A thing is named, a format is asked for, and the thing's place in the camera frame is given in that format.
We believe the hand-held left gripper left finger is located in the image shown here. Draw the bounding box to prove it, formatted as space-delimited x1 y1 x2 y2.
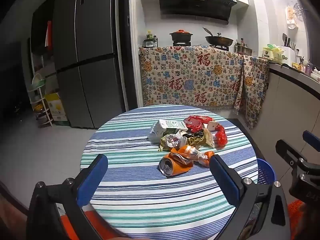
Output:
26 154 108 240

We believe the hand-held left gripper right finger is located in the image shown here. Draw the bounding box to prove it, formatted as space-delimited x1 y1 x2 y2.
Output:
209 154 292 240

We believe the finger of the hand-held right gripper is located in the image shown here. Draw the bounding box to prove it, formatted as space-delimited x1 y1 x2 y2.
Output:
302 131 320 152
275 140 308 172

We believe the orange snack wrapper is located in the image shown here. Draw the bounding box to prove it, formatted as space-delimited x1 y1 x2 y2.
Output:
194 150 215 167

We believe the blue plastic basket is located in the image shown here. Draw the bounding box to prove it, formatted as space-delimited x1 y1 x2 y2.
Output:
256 158 276 186

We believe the red plastic bag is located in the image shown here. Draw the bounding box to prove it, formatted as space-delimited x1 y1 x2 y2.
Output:
215 124 228 148

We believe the gold foil wrapper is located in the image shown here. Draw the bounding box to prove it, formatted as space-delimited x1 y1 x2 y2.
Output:
159 129 215 152

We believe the crushed orange can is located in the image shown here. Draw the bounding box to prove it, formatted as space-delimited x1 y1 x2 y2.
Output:
159 145 194 178

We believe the red white snack wrapper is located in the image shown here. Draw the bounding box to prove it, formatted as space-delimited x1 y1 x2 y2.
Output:
184 115 219 132

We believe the green white milk carton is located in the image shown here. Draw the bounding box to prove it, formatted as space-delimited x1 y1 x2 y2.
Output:
161 119 189 137

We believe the white crushed carton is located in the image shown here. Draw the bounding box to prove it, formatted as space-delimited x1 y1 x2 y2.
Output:
148 120 167 143

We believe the striped tablecloth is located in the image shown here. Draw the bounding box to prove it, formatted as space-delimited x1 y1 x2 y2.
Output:
79 105 258 238

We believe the white base cabinet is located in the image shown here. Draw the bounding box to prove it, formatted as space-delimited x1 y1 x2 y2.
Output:
257 67 320 162

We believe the grey kitchen countertop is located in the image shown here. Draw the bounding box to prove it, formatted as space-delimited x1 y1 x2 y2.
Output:
269 61 320 93

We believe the yellow white cardboard box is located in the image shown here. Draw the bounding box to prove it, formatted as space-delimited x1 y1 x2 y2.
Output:
44 92 71 127

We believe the white knife block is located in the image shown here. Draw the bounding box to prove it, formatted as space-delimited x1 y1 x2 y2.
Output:
282 33 297 66

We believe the white tiered storage rack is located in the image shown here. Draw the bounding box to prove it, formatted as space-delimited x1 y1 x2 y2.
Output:
27 73 54 128

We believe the yellow green kitchen appliance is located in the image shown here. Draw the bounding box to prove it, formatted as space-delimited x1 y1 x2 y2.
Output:
262 44 286 63

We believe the printed blanket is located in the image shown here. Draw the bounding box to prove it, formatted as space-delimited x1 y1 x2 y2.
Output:
139 45 270 130

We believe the steel pot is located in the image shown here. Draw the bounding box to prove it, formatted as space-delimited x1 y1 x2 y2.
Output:
234 44 256 56

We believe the grey refrigerator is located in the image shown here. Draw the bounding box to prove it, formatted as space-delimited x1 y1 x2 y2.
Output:
53 0 125 129

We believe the black wok with lid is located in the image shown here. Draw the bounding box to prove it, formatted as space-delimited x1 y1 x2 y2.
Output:
203 27 234 47

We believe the black clay pot red lid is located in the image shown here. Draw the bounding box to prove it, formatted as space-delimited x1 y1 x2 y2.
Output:
169 29 194 43

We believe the seasoning bottles rack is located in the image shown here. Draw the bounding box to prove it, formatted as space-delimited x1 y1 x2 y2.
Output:
143 30 159 49

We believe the red hanging cloth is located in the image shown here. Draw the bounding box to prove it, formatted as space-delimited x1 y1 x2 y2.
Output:
45 20 53 48

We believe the black range hood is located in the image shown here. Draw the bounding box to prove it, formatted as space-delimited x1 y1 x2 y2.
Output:
158 0 237 25

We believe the wall hung utensil holder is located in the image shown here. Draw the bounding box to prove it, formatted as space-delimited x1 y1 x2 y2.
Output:
285 3 307 30

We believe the dark wall cabinet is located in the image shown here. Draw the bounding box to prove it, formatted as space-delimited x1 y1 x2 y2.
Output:
30 0 56 53

